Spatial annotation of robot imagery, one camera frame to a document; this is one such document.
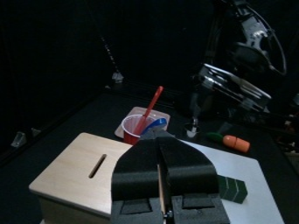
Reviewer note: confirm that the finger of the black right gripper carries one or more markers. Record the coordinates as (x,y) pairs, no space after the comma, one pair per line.
(224,127)
(193,116)

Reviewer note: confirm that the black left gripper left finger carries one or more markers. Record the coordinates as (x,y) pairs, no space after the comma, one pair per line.
(133,172)

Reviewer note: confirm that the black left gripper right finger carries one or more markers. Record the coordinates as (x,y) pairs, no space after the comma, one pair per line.
(191,172)

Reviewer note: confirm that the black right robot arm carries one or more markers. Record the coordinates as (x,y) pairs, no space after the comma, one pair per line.
(248,38)

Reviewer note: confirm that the dark green toy sushi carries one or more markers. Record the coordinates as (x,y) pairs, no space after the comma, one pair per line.
(233,189)

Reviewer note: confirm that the white cutting board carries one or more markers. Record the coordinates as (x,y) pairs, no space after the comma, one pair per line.
(240,169)

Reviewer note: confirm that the pink rectangular plate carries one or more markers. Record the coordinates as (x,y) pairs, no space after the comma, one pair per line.
(133,111)

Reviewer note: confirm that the orange toy carrot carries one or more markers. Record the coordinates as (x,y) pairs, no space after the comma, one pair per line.
(235,143)

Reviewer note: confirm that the red plastic utensil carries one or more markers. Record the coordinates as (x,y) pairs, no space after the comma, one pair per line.
(153,102)

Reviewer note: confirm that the red plastic cup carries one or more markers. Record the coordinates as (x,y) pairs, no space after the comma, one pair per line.
(129,129)

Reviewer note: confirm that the wooden box with slot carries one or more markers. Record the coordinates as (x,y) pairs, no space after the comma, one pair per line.
(69,169)

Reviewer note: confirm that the grey frame bracket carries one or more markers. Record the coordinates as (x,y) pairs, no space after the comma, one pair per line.
(17,139)
(116,77)

